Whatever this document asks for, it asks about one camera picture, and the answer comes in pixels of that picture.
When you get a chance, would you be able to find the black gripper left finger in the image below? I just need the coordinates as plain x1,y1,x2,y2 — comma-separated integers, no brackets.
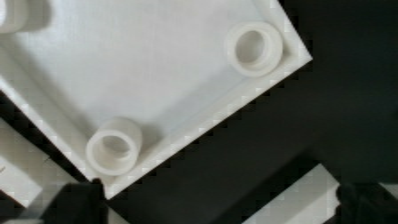
39,179,108,224

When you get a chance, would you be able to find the white U-shaped fence wall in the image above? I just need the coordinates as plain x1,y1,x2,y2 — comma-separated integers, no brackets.
0,121,398,224

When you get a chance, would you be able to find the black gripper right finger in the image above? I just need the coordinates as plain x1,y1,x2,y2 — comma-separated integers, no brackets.
330,183,398,224

